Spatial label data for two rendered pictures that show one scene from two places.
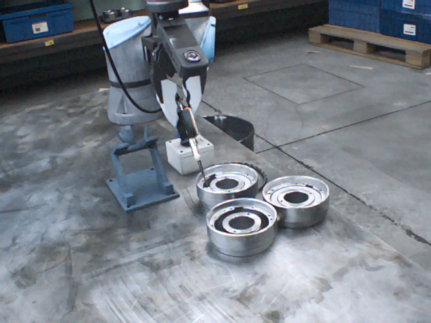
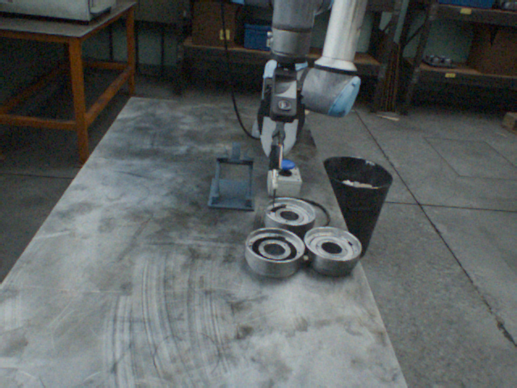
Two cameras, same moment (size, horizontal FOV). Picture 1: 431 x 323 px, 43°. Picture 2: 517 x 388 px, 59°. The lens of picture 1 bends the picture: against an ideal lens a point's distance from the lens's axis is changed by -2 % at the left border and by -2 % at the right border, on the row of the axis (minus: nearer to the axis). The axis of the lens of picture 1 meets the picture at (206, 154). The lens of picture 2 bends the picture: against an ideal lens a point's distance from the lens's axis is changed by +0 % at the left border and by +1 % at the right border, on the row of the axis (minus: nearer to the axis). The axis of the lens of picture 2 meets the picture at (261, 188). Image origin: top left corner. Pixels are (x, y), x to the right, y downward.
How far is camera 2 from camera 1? 0.22 m
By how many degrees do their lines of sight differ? 16
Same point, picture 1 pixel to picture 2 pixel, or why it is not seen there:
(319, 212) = (340, 267)
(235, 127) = (379, 175)
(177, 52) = (275, 98)
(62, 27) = not seen: hidden behind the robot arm
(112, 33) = (271, 66)
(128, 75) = not seen: hidden behind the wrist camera
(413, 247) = (496, 339)
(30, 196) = (154, 170)
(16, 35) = (252, 44)
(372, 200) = (481, 282)
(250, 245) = (267, 268)
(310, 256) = (310, 298)
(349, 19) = not seen: outside the picture
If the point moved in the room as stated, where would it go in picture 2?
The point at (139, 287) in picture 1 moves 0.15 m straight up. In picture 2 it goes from (173, 265) to (174, 190)
